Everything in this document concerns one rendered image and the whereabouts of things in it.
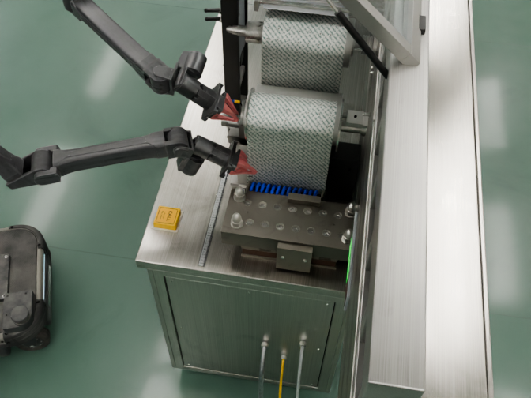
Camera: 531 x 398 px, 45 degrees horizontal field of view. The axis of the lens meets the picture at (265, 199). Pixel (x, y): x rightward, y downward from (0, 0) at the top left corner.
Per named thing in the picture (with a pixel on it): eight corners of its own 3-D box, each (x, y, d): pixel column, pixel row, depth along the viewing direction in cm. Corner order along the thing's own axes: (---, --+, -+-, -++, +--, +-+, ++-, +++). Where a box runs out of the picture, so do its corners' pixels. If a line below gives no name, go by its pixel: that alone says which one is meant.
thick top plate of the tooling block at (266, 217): (231, 200, 195) (231, 188, 190) (362, 218, 191) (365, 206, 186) (221, 243, 185) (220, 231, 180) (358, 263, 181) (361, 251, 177)
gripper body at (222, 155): (224, 179, 185) (201, 169, 183) (231, 153, 191) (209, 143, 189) (233, 168, 180) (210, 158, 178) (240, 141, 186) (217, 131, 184)
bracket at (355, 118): (347, 113, 175) (348, 108, 174) (368, 116, 175) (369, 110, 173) (345, 126, 172) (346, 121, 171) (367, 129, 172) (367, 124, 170)
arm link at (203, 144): (193, 141, 178) (196, 129, 182) (183, 157, 182) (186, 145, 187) (216, 152, 180) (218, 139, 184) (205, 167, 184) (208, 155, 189)
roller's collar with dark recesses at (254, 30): (248, 33, 191) (248, 15, 186) (268, 35, 191) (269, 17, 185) (244, 46, 187) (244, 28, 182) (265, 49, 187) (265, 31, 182)
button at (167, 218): (160, 209, 201) (159, 204, 199) (181, 212, 200) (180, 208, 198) (153, 227, 196) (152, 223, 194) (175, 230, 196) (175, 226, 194)
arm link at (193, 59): (154, 91, 176) (151, 74, 168) (167, 58, 180) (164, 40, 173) (195, 103, 175) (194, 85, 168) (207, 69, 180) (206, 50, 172)
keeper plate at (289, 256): (276, 262, 188) (277, 242, 180) (310, 267, 187) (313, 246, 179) (275, 269, 187) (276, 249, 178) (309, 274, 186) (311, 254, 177)
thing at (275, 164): (247, 182, 193) (247, 140, 178) (324, 192, 191) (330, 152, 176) (247, 182, 193) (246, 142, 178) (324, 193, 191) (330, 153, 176)
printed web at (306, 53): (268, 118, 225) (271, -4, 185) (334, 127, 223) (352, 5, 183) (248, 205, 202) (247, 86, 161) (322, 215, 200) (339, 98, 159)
